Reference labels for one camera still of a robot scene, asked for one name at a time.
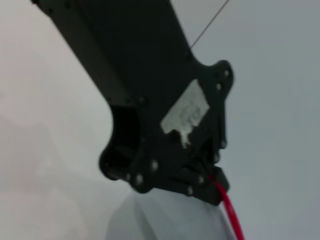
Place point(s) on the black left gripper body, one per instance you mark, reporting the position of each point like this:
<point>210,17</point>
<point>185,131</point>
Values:
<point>140,82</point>

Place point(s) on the clear bag with red zipper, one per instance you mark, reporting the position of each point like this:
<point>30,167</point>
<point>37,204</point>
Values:
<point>180,222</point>

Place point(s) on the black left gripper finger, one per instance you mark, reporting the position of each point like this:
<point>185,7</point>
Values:
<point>190,186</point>
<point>223,82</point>

